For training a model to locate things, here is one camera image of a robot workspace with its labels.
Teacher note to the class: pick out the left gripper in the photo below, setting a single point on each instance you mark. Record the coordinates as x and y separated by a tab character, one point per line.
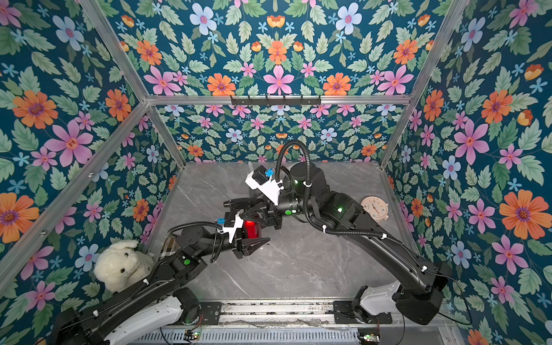
237	241

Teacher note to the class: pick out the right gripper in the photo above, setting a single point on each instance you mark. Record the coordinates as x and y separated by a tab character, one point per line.
267	208

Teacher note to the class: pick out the red can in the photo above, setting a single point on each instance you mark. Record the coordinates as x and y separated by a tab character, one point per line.
252	230

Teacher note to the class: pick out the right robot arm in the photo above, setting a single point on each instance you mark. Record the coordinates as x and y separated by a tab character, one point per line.
297	187

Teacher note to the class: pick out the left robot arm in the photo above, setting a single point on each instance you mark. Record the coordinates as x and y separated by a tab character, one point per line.
159	299

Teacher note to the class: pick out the plaid cylinder pouch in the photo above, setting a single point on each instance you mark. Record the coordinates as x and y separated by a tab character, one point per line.
169	247

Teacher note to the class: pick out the pink round clock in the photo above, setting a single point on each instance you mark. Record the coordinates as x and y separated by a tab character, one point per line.
376	207

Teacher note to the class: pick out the white plush dog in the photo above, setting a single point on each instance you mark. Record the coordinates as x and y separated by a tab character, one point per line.
121	265

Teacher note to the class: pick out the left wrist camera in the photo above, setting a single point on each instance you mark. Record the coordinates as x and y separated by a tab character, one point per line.
230	224

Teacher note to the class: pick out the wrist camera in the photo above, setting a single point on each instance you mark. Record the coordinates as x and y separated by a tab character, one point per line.
263	180
230	224

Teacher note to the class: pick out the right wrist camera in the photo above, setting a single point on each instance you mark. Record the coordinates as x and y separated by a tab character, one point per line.
263	180

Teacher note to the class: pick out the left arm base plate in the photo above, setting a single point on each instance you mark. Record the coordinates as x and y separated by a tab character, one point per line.
205	313

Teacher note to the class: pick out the black hook rail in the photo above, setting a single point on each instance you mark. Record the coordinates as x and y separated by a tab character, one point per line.
276	100

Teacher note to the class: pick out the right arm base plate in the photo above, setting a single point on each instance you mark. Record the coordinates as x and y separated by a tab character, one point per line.
351	311

